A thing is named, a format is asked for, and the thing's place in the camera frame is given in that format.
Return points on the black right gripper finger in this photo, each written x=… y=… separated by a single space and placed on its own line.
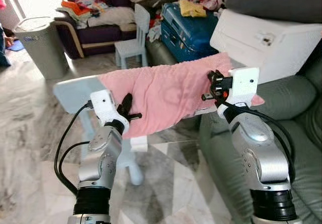
x=207 y=97
x=215 y=75

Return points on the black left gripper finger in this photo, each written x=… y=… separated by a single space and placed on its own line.
x=136 y=116
x=127 y=102

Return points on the pink textured pillow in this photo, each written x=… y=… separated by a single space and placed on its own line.
x=166 y=93

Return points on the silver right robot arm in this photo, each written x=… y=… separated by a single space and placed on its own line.
x=261 y=153

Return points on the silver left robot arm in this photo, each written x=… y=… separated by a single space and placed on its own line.
x=100 y=158

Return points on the green leather sofa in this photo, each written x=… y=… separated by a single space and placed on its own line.
x=287 y=98

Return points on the purple sofa with beige trim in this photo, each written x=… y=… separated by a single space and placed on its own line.
x=95 y=35

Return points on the blue hard suitcase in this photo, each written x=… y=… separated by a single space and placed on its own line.
x=188 y=32

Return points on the white printer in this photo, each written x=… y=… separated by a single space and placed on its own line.
x=261 y=43

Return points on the yellow cloth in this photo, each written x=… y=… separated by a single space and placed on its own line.
x=192 y=8

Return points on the grey patterned garment heap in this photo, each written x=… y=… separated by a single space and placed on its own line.
x=156 y=28

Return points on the cream folded blanket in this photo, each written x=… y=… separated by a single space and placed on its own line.
x=113 y=16

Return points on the dark grey cushion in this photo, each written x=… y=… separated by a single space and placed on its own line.
x=276 y=2

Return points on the grey lidded laundry bin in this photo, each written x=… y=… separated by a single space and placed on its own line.
x=43 y=50

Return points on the mixed colourful clothes pile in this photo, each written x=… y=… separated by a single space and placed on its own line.
x=91 y=0

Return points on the orange cloth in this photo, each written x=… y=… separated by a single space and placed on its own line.
x=74 y=7

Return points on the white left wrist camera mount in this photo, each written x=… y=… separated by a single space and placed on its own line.
x=104 y=105

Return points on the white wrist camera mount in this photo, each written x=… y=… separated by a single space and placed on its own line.
x=244 y=85
x=104 y=105

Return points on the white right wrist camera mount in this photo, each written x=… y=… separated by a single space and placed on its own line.
x=244 y=85

